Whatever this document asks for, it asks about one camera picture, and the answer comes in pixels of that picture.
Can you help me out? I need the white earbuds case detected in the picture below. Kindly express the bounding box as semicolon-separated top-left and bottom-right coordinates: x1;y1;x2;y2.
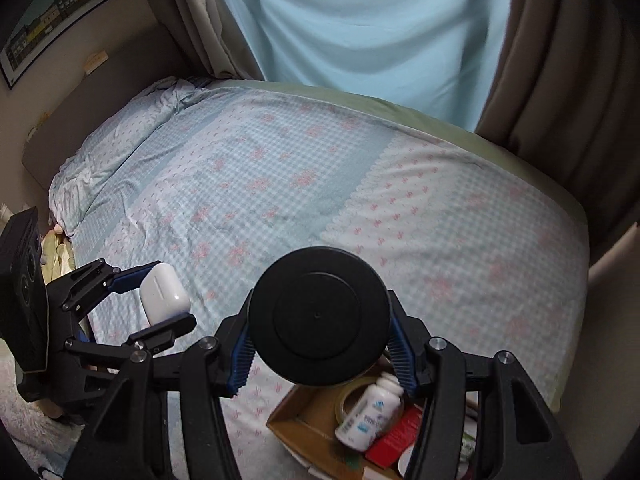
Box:
138;262;192;326

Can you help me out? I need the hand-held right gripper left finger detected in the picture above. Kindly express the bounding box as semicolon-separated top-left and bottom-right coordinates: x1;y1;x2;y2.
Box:
75;302;262;480

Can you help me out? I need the yellow green cloth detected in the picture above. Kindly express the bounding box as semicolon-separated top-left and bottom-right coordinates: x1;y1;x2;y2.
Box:
41;232;77;288

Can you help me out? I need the light blue hanging cloth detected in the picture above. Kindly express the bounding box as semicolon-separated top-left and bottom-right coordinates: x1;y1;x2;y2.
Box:
211;0;517;130

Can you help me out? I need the brown curtain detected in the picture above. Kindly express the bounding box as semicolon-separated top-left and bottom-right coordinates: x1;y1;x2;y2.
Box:
161;0;262;82
474;0;640;261

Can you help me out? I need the red lid jar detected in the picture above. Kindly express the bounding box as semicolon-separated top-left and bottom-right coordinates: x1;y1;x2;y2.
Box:
364;404;427;467

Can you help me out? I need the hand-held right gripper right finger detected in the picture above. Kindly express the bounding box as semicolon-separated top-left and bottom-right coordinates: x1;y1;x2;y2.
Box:
384;291;582;480

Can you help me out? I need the green white label jar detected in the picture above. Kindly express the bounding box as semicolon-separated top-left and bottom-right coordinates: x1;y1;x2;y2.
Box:
462;427;482;462

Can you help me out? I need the fluffy white rug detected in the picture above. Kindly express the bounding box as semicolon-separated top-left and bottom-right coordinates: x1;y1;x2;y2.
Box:
0;355;91;480

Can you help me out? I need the wall poster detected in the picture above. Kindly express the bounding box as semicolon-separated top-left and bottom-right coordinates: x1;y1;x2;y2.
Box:
0;0;119;89

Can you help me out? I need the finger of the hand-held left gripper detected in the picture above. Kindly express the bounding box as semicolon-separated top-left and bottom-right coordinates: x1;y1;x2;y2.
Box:
46;258;166;322
64;312;198;361

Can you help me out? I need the cardboard box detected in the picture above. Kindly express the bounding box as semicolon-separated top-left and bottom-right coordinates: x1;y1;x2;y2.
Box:
266;352;483;480

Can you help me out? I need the yellow tape roll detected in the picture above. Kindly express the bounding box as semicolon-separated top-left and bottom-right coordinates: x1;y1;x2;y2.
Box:
332;377;383;433

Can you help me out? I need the grey padded headboard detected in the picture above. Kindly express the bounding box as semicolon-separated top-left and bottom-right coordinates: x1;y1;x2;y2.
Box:
21;24;177;196

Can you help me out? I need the pale green fitted sheet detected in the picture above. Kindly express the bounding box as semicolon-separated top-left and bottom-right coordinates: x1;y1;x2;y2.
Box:
197;78;589;246

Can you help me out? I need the white plastic bottle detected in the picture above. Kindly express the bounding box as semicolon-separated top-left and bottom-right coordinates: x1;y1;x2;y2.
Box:
333;373;405;450

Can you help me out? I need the black lid jar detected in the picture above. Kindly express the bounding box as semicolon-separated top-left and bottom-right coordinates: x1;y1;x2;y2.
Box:
248;246;392;387

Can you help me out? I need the checkered floral bed cover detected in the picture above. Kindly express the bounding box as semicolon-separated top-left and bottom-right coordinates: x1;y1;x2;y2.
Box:
47;76;587;480

